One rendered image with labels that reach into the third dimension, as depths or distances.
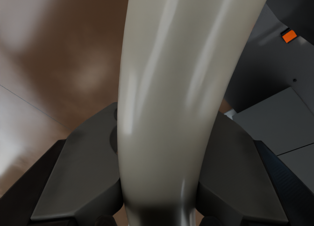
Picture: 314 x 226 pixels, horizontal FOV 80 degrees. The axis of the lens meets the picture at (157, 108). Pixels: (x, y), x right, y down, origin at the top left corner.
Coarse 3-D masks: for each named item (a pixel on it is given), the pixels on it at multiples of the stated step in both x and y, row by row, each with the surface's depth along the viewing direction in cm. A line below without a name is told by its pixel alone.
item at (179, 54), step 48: (144, 0) 4; (192, 0) 3; (240, 0) 3; (144, 48) 4; (192, 48) 4; (240, 48) 4; (144, 96) 4; (192, 96) 4; (144, 144) 5; (192, 144) 5; (144, 192) 6; (192, 192) 6
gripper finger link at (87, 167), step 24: (96, 120) 10; (72, 144) 9; (96, 144) 9; (72, 168) 7; (96, 168) 7; (48, 192) 6; (72, 192) 6; (96, 192) 6; (120, 192) 7; (48, 216) 6; (72, 216) 6; (96, 216) 7
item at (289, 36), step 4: (288, 28) 94; (284, 32) 95; (288, 32) 94; (292, 32) 94; (284, 36) 96; (288, 36) 96; (292, 36) 95; (296, 36) 96; (288, 40) 97; (292, 40) 97
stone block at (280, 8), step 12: (276, 0) 58; (288, 0) 48; (300, 0) 41; (312, 0) 36; (276, 12) 66; (288, 12) 54; (300, 12) 45; (312, 12) 39; (288, 24) 62; (300, 24) 50; (312, 24) 43; (312, 36) 48
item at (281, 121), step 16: (272, 96) 119; (288, 96) 111; (240, 112) 130; (256, 112) 120; (272, 112) 112; (288, 112) 104; (304, 112) 98; (256, 128) 113; (272, 128) 105; (288, 128) 99; (304, 128) 93; (272, 144) 100; (288, 144) 94; (304, 144) 88; (288, 160) 89; (304, 160) 84; (304, 176) 81
